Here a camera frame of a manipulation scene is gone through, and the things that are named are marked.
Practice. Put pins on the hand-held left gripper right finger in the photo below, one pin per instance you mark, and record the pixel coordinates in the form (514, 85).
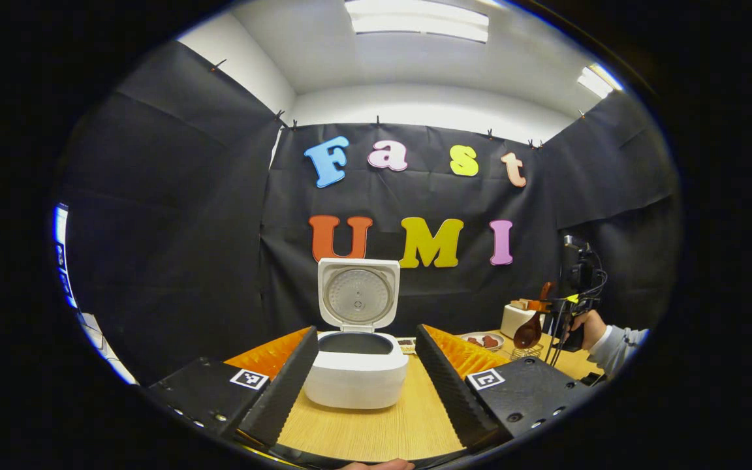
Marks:
(444, 385)

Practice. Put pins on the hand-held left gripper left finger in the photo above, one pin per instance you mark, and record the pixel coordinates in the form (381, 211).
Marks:
(281, 391)

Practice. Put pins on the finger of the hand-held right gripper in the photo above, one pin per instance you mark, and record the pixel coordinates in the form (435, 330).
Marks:
(539, 305)

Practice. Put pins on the wooden spoon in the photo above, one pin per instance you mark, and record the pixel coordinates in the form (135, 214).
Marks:
(529, 333)

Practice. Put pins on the white rice cooker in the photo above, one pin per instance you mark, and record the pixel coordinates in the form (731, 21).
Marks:
(356, 385)

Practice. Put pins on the toast slice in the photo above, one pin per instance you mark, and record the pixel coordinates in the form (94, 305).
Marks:
(518, 305)

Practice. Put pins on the white toaster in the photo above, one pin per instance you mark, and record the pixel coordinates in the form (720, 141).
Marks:
(510, 321)

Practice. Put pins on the white round plate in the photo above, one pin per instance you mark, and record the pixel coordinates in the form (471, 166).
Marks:
(480, 348)

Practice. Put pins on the brown meat piece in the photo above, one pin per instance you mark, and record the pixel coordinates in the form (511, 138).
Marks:
(491, 341)
(474, 341)

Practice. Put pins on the white divided grain dish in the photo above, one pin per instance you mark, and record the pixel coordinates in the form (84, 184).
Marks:
(406, 344)

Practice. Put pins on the black backdrop cloth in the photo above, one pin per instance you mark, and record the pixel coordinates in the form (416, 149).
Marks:
(187, 228)

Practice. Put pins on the small ceiling light panel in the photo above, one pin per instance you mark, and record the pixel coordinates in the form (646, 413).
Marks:
(598, 81)

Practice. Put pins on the long ceiling light panel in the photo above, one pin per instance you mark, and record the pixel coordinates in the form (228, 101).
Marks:
(415, 19)

